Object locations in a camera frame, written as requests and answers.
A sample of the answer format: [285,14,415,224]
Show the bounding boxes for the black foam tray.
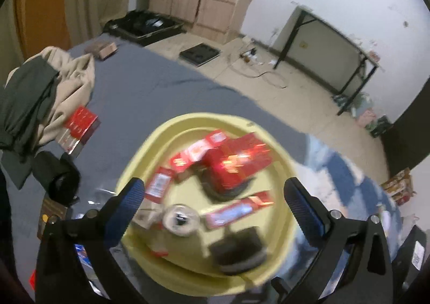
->
[179,43,221,67]

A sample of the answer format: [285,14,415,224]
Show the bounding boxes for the open black tool case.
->
[102,10,187,47]

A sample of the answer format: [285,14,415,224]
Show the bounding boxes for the brown flat package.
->
[38,198,69,237]

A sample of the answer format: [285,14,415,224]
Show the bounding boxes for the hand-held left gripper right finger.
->
[284,177,393,304]

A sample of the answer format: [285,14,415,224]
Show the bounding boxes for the blue white plaid blanket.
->
[279,134,404,304]

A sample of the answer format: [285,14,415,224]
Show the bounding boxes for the rolled black cloth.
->
[32,151,81,205]

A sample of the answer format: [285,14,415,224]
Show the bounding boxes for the beige garment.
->
[7,47,96,153]

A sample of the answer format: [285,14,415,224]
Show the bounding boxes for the dark brown door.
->
[383,82,430,177]

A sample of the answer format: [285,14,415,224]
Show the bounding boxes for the small dark red box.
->
[144,167,175,202]

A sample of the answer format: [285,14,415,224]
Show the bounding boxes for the pink printed bag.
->
[358,109,378,128]

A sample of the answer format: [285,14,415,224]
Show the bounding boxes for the small black sandwich cookie cushion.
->
[209,227,268,274]

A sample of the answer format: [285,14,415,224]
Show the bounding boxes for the red box with white label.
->
[170,128,227,177]

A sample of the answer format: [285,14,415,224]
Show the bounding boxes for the dark bulky object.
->
[391,223,430,294]

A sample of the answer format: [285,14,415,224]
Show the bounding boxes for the round grey tin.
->
[162,204,201,237]

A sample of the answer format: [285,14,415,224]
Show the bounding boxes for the red and white long carton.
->
[204,191,274,230]

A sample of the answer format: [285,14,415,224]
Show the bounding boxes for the yellow plastic basin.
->
[115,112,304,296]

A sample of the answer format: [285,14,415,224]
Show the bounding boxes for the black folding table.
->
[272,5,380,116]

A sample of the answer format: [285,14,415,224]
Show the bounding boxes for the red box with silver side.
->
[55,106,101,158]

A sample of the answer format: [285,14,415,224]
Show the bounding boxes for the orange wooden door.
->
[13,0,73,59]

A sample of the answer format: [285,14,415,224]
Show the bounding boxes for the power strip with cables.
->
[238,49,288,90]

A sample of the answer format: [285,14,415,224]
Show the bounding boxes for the shiny red gold box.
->
[205,133,272,190]

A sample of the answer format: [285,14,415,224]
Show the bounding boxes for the beige box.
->
[134,208,162,231]

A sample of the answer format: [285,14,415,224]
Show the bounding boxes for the large black sandwich cookie cushion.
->
[200,166,254,202]

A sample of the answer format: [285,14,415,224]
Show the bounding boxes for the printed cardboard product boxes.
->
[381,170,414,205]

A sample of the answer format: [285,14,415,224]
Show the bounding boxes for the blue red packaging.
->
[30,244,98,294]

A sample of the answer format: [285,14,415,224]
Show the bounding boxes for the dark green garment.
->
[0,55,61,190]

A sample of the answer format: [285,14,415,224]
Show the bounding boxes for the small brown box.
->
[84,40,118,61]

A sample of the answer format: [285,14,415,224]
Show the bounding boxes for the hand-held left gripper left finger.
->
[35,177,146,304]

